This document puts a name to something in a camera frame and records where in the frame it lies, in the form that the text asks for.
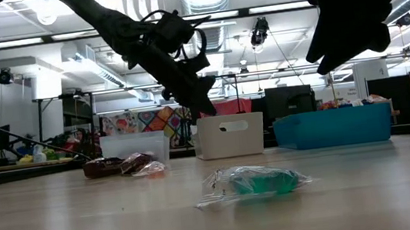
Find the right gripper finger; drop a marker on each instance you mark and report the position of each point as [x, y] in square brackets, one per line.
[363, 39]
[321, 36]

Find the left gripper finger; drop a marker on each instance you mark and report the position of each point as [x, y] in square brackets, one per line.
[191, 95]
[207, 91]

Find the brown Snickers candy bar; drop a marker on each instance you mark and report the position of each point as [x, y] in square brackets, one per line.
[135, 162]
[100, 168]

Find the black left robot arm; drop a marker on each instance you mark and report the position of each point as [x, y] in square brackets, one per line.
[109, 25]

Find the red cloth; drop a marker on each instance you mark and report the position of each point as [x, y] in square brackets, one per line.
[231, 107]

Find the white pillar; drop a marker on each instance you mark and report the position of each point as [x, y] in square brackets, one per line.
[371, 76]

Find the black hanging spotlight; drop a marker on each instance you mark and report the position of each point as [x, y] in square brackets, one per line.
[5, 76]
[259, 31]
[405, 19]

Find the colourful patchwork quilt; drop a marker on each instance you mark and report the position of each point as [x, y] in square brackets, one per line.
[151, 121]

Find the overhead beam with light strips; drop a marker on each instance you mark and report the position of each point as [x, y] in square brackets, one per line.
[278, 7]

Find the white plastic bin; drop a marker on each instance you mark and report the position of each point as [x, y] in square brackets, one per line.
[231, 143]

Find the black partition panel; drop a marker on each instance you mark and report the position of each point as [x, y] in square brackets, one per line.
[397, 101]

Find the black cabinet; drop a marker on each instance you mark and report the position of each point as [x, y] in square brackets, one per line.
[288, 101]

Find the clear plastic bin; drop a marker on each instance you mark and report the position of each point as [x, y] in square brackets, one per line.
[131, 144]

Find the blue plastic tray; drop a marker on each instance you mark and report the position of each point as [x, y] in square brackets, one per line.
[330, 128]

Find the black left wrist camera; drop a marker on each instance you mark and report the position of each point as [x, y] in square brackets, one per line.
[172, 29]

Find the background black metal frame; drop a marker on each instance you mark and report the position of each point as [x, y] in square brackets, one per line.
[40, 118]

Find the black aluminium table frame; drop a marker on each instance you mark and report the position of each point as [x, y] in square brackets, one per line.
[22, 174]

